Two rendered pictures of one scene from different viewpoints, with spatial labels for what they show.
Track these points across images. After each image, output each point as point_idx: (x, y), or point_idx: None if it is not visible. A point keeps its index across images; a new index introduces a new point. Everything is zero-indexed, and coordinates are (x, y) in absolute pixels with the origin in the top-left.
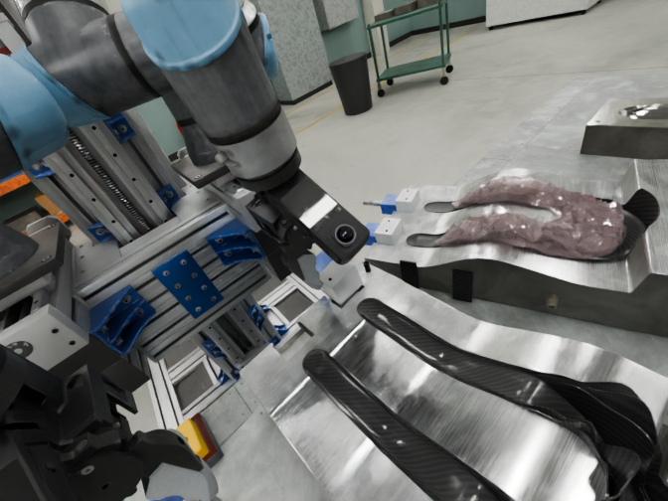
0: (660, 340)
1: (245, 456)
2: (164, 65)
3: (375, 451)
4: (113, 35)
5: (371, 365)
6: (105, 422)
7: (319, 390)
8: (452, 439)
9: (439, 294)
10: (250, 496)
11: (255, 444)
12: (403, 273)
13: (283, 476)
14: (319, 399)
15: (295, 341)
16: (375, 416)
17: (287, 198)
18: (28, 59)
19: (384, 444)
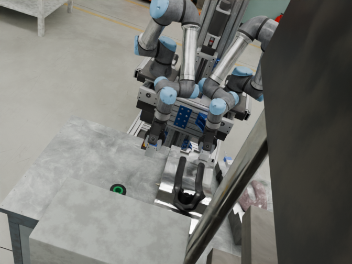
0: (230, 230)
1: (155, 156)
2: (209, 108)
3: (174, 174)
4: (213, 92)
5: (188, 169)
6: (164, 130)
7: (178, 161)
8: (184, 182)
9: (218, 185)
10: (151, 161)
11: (158, 157)
12: (218, 173)
13: (157, 166)
14: (176, 162)
15: (184, 153)
16: (179, 173)
17: (208, 132)
18: (202, 83)
19: (176, 175)
